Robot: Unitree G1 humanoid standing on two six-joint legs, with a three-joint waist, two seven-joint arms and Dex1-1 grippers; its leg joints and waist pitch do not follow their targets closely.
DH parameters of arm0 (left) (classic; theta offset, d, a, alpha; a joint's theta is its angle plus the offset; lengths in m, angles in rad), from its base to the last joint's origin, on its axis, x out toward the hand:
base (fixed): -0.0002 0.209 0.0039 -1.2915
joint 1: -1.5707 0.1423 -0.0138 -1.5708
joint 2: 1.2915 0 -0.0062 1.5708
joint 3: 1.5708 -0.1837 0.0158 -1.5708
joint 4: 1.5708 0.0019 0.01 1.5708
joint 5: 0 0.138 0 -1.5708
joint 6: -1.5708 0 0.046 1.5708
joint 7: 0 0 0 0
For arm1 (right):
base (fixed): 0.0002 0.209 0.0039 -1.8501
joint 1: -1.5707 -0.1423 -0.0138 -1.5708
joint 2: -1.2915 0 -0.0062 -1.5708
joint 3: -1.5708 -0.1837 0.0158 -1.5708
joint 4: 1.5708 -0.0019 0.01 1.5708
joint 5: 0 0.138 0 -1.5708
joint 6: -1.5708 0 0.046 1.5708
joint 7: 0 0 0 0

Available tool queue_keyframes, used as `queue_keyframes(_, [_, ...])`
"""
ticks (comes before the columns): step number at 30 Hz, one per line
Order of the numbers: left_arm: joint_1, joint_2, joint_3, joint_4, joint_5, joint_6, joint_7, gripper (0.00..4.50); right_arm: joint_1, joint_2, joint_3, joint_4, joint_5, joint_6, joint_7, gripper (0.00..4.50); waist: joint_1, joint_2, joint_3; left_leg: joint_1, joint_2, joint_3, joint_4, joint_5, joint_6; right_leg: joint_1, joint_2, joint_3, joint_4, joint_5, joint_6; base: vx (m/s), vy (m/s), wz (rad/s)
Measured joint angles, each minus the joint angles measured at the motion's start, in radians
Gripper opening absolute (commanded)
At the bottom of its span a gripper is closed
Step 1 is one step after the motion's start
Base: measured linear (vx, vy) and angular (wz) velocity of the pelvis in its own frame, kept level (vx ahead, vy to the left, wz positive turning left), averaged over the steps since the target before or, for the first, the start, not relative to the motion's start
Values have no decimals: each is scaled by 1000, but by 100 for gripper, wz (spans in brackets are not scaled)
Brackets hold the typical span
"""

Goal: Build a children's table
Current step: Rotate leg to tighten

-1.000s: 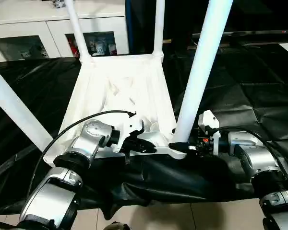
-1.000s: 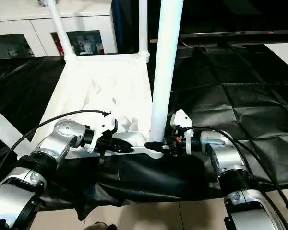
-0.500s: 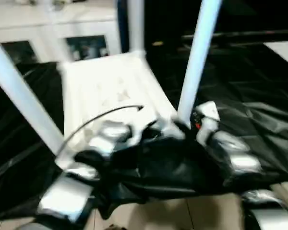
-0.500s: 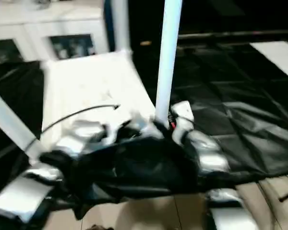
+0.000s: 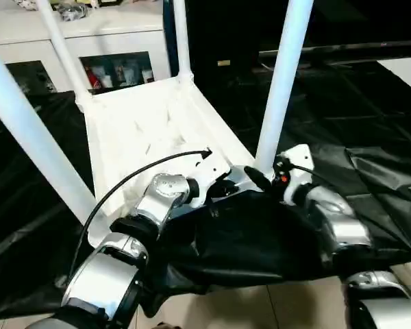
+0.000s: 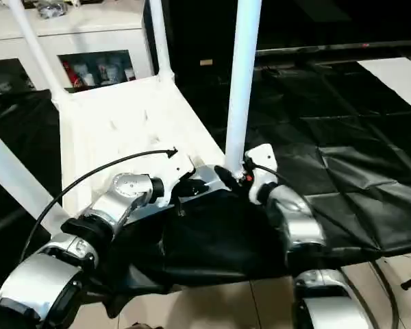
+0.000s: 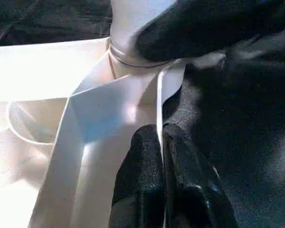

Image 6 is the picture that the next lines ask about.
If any red bottle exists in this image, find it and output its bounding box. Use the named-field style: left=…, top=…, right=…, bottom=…
left=62, top=61, right=77, bottom=88

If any white can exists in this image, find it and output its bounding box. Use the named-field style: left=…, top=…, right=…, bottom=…
left=78, top=66, right=94, bottom=86

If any black mat cloth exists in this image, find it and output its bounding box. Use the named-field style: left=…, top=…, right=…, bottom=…
left=0, top=60, right=411, bottom=318

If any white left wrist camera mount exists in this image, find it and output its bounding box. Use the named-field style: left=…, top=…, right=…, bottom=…
left=153, top=149, right=196, bottom=206

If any white plastic table leg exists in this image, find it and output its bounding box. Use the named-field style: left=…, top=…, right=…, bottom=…
left=148, top=0, right=175, bottom=83
left=0, top=123, right=64, bottom=234
left=224, top=0, right=263, bottom=175
left=5, top=0, right=69, bottom=103

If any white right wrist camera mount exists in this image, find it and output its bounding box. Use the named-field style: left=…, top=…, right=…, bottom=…
left=245, top=143, right=278, bottom=206

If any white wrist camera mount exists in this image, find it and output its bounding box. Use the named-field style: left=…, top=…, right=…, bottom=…
left=153, top=149, right=196, bottom=206
left=245, top=143, right=278, bottom=206

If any grey low shelf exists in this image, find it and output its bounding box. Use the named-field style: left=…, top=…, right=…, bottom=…
left=255, top=39, right=411, bottom=64

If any blue white printed mug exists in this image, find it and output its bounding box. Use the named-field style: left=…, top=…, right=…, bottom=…
left=96, top=60, right=121, bottom=85

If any black backdrop cloth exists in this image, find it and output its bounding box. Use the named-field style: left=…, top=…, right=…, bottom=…
left=171, top=0, right=411, bottom=76

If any white glass-door cabinet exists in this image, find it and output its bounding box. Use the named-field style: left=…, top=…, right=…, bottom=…
left=0, top=0, right=155, bottom=95

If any white plastic table top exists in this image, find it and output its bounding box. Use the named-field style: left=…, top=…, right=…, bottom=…
left=47, top=73, right=234, bottom=237

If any silver bowl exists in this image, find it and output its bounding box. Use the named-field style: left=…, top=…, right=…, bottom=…
left=37, top=0, right=69, bottom=18

